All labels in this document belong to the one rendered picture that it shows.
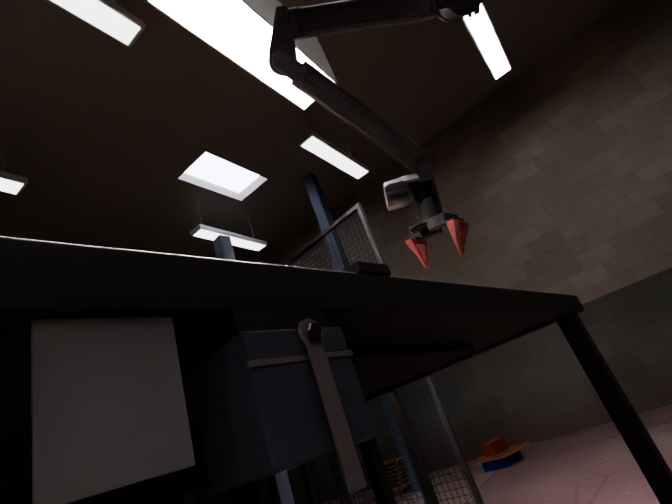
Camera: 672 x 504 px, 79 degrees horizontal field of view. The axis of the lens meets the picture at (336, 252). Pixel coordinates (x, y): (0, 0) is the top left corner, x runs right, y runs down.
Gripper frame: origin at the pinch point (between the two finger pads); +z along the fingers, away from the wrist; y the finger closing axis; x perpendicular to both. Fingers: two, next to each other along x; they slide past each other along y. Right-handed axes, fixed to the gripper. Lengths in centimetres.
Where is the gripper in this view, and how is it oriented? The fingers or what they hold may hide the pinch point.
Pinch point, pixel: (442, 257)
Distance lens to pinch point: 98.8
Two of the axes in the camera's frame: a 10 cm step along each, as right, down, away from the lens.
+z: 1.8, 9.4, -2.7
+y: 6.6, -3.2, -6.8
